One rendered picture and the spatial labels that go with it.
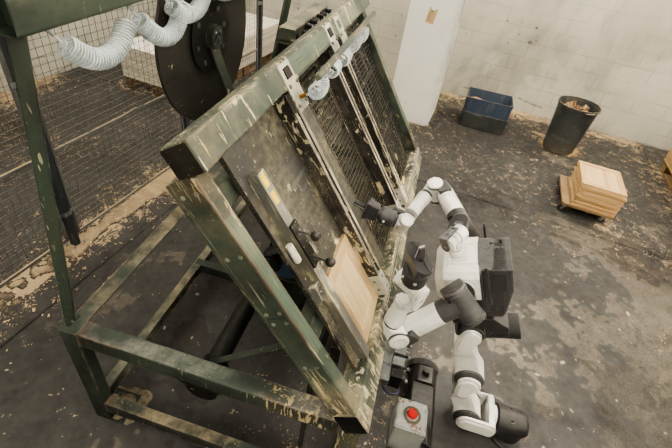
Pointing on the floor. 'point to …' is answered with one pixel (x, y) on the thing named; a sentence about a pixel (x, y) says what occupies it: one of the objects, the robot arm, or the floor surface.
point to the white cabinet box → (432, 26)
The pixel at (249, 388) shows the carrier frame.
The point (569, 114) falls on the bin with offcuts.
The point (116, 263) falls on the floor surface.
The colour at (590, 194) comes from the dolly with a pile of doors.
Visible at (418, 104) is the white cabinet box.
